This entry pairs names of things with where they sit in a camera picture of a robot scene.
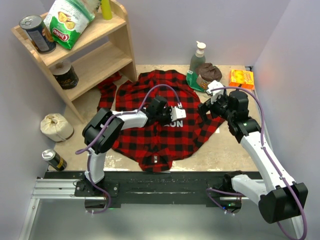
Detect yellow bottle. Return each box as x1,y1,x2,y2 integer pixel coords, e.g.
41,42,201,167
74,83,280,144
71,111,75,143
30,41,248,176
100,0,113,20

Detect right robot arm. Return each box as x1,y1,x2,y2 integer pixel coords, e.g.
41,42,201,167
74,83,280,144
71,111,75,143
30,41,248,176
198,87,308,224

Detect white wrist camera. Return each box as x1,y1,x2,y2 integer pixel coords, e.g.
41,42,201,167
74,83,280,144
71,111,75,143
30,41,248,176
170,106,186,122
206,80,225,97

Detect wooden shelf unit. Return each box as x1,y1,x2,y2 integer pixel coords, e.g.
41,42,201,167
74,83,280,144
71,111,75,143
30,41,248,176
11,0,138,122

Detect black gold drink can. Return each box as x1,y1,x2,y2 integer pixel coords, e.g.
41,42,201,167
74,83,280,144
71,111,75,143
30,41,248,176
41,149,67,172

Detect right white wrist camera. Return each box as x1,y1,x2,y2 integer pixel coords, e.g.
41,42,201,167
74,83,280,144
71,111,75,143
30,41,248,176
206,80,225,97

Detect blue tin can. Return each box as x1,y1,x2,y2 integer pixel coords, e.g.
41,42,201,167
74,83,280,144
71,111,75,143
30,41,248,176
19,15,56,54

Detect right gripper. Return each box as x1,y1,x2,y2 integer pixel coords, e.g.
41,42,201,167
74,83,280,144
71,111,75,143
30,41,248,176
196,91,235,123

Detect black paper-topped jar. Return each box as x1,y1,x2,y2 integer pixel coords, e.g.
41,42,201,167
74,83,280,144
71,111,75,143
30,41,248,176
50,59,79,90

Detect green chips bag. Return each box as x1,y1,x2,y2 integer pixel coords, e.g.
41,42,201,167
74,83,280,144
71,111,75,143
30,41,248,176
44,0,101,50

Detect white cloth sack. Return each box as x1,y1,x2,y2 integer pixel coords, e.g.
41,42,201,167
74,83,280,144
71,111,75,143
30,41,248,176
40,113,74,143

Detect green pouch with brown top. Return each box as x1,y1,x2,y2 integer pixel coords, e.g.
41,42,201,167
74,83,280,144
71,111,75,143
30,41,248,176
186,63,223,92

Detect aluminium rail frame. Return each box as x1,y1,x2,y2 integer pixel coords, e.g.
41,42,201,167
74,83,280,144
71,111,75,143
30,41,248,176
18,170,306,240

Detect green soap dispenser bottle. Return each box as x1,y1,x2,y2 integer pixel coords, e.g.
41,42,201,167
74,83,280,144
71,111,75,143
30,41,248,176
189,41,206,73

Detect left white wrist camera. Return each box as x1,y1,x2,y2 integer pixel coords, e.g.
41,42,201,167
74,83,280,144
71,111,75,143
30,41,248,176
170,106,186,122

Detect orange snack box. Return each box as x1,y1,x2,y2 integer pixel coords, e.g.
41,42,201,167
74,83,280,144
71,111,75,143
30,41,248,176
228,69,255,90

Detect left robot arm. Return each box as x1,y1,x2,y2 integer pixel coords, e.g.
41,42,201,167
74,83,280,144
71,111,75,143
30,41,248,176
82,96,186,196

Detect red black plaid shirt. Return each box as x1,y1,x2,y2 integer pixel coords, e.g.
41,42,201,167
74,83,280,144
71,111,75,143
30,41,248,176
97,70,224,172

